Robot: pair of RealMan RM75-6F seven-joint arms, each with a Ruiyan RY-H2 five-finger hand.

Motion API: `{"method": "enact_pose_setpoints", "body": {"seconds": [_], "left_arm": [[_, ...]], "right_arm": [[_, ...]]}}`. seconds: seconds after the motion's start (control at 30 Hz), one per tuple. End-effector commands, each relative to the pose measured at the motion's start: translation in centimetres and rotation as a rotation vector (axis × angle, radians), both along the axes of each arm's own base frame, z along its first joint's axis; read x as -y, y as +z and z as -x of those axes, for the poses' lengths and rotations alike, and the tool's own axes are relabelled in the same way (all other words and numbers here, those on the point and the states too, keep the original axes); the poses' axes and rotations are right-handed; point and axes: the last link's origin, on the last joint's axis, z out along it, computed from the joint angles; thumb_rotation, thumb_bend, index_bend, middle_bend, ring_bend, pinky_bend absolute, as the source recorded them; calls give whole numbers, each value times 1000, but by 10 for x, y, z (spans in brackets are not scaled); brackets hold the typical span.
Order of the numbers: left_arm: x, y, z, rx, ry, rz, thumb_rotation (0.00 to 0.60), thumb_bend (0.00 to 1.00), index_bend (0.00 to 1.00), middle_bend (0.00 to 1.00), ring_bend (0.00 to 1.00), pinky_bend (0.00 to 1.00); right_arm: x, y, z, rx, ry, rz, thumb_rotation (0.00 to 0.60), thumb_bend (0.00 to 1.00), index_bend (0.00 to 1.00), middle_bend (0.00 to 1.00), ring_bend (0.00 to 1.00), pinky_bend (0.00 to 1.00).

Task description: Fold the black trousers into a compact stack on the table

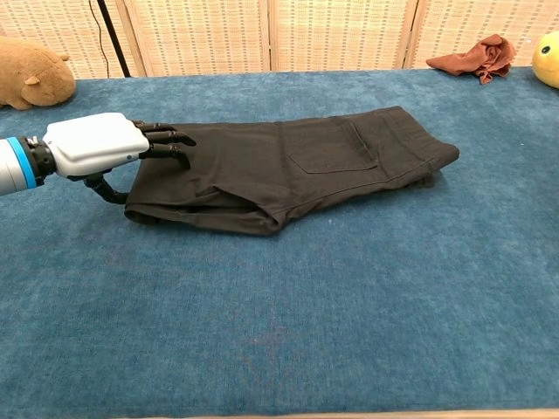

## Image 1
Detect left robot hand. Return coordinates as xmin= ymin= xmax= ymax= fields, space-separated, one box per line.
xmin=42 ymin=112 xmax=197 ymax=205

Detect black trousers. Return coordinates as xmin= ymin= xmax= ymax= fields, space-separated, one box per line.
xmin=124 ymin=105 xmax=460 ymax=237

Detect brown capybara plush toy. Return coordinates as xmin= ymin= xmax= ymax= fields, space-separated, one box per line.
xmin=0 ymin=34 xmax=77 ymax=110

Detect black tripod stand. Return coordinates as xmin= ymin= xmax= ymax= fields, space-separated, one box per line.
xmin=96 ymin=0 xmax=132 ymax=79

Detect bamboo folding screen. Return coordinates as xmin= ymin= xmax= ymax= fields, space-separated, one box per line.
xmin=0 ymin=0 xmax=559 ymax=80

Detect blue table mat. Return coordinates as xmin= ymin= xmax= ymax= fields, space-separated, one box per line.
xmin=0 ymin=65 xmax=559 ymax=416

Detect crumpled brown cloth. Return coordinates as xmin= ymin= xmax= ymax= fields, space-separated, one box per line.
xmin=425 ymin=33 xmax=518 ymax=86

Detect yellow chick plush toy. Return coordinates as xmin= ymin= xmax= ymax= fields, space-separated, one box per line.
xmin=531 ymin=31 xmax=559 ymax=91

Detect thin black hanging cable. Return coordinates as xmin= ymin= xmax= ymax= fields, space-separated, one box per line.
xmin=88 ymin=0 xmax=111 ymax=76

